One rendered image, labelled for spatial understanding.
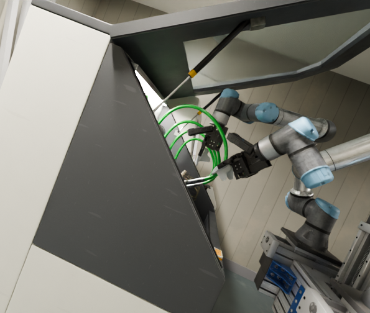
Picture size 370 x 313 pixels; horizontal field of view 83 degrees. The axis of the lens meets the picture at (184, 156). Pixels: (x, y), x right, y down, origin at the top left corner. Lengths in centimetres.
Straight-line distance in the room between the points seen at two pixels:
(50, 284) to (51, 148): 42
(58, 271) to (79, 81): 58
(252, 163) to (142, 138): 36
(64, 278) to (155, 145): 50
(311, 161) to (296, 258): 70
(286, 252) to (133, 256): 79
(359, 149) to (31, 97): 100
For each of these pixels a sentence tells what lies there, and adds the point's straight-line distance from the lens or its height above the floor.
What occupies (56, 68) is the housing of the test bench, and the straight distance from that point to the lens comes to 78.
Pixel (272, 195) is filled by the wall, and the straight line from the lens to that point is 284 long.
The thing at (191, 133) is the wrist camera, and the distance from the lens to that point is 92.
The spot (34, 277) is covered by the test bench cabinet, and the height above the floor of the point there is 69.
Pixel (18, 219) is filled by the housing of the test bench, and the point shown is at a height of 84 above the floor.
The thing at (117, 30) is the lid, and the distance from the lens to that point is 71.
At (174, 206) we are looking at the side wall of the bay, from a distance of 62.
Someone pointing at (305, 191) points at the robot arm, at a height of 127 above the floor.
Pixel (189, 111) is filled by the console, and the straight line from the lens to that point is 132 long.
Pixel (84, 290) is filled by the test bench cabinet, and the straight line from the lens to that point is 82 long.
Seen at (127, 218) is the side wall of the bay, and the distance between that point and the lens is 67.
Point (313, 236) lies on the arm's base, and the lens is 126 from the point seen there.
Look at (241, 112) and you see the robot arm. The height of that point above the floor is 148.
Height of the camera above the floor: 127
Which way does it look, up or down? 4 degrees down
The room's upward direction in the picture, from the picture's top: 23 degrees clockwise
